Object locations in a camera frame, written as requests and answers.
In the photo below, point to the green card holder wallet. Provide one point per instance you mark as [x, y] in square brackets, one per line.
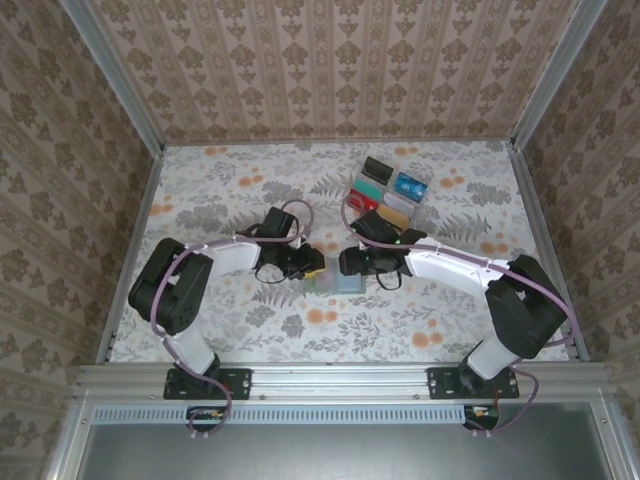
[345, 286]

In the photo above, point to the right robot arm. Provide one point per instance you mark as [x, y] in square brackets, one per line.
[520, 310]

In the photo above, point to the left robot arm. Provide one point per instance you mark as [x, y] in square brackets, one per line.
[170, 290]

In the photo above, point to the orange card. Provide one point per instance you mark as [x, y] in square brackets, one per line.
[393, 216]

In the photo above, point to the red card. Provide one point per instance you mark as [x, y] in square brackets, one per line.
[362, 201]

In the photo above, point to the white card with pink print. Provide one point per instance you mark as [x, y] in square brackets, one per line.
[398, 203]

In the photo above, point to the clear acrylic card organizer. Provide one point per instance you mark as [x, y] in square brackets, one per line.
[387, 192]

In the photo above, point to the teal card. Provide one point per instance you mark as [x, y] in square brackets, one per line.
[368, 187]

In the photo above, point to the blue VIP card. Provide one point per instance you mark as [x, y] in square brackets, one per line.
[411, 186]

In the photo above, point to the black card stack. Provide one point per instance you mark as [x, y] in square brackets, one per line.
[376, 169]

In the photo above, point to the floral table cover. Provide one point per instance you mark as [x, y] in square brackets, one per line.
[300, 330]

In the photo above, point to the small controller board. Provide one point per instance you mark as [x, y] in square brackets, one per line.
[205, 414]
[482, 413]

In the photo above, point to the grey metal panel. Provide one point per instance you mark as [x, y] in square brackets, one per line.
[320, 450]

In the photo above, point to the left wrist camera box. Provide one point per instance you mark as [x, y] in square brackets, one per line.
[300, 243]

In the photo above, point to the aluminium frame rail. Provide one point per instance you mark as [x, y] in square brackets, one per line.
[340, 382]

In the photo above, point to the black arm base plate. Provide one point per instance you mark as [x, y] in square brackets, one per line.
[235, 384]
[442, 384]

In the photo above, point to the aluminium side rail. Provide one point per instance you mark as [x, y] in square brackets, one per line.
[137, 225]
[530, 210]

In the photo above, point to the aluminium frame post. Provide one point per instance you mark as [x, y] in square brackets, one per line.
[555, 75]
[115, 80]

